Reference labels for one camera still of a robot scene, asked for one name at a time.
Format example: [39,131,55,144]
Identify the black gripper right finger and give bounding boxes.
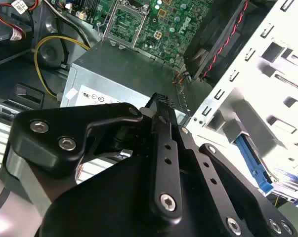
[172,106,298,237]

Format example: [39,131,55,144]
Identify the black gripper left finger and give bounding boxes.
[0,92,184,223]

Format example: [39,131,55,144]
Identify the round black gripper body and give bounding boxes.
[39,153,272,237]

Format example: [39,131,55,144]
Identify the hard disk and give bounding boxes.
[231,132,298,198]

